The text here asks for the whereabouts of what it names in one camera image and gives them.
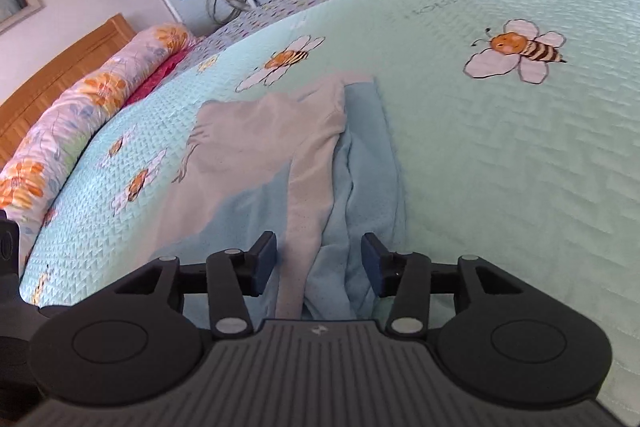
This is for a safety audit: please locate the blue and white t-shirt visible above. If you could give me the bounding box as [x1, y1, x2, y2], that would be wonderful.
[152, 74, 408, 323]

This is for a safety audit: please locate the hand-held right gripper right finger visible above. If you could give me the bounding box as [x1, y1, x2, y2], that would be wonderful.
[361, 232, 523, 339]

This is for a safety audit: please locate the red pillow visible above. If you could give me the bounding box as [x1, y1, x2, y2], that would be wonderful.
[122, 47, 201, 108]

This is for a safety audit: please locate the orange floral bolster pillow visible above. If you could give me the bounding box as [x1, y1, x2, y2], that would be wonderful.
[0, 23, 198, 228]

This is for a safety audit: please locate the wooden headboard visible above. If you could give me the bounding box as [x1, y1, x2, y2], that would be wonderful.
[0, 13, 136, 168]

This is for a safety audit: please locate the bee print quilted bedspread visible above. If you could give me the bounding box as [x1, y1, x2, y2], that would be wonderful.
[20, 0, 640, 408]

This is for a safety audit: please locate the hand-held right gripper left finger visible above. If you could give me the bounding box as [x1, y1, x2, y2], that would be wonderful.
[114, 231, 278, 340]

